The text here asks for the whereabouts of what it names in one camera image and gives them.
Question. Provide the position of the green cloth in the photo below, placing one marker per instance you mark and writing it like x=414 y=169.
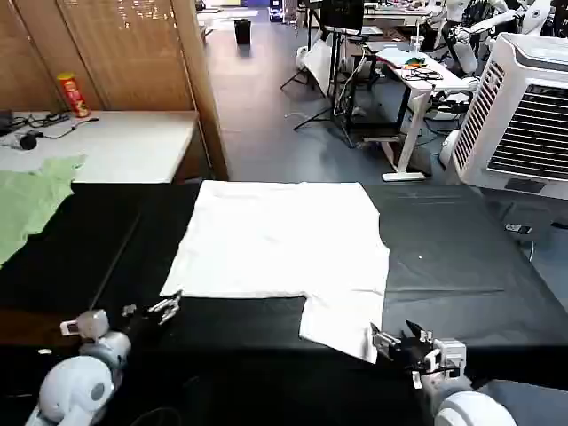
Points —
x=31 y=199

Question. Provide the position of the white round base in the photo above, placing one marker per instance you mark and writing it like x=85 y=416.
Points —
x=450 y=148

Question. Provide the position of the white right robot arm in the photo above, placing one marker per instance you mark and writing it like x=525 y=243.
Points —
x=466 y=404

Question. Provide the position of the white humanoid robot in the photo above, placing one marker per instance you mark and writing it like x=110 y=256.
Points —
x=532 y=18

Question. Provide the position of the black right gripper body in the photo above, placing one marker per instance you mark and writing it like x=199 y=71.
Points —
x=412 y=352

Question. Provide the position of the wooden partition screen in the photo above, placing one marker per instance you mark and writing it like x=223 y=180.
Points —
x=133 y=53

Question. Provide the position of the black monitor on stand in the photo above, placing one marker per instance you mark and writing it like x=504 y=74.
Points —
x=341 y=13

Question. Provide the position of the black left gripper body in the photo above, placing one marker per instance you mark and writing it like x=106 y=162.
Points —
x=138 y=327

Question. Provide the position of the white desk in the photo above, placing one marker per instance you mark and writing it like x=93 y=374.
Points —
x=417 y=82

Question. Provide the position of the white printed t-shirt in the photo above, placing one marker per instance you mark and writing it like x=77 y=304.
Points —
x=275 y=239

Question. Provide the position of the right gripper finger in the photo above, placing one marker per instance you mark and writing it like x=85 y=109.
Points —
x=384 y=342
x=420 y=335

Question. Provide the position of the red snack can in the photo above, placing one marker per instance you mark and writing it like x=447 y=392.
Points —
x=74 y=95

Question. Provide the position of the white hanging cloth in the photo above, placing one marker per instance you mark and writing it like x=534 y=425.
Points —
x=319 y=62

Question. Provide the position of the colourful folded cloths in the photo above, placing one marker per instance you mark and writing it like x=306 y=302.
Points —
x=399 y=57

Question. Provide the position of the black waste bin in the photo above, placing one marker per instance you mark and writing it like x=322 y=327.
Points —
x=242 y=31

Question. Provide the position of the small black round device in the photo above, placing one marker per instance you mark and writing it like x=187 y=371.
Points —
x=28 y=141

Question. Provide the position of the clear plastic cup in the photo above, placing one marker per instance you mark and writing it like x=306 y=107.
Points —
x=416 y=43

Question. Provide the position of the black table cloth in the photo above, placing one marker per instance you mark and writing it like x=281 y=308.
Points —
x=444 y=266

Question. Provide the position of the white side table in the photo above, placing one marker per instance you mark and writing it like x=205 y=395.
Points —
x=133 y=142

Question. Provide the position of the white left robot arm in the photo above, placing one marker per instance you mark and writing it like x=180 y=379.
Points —
x=73 y=381

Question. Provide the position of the white air cooler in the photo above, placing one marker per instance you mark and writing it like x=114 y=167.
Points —
x=523 y=115

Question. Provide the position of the black box device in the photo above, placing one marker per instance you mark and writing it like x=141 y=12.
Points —
x=5 y=122

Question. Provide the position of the black floor power box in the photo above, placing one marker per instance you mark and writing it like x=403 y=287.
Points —
x=519 y=229

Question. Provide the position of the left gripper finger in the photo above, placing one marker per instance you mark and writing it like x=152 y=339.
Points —
x=166 y=303
x=171 y=313

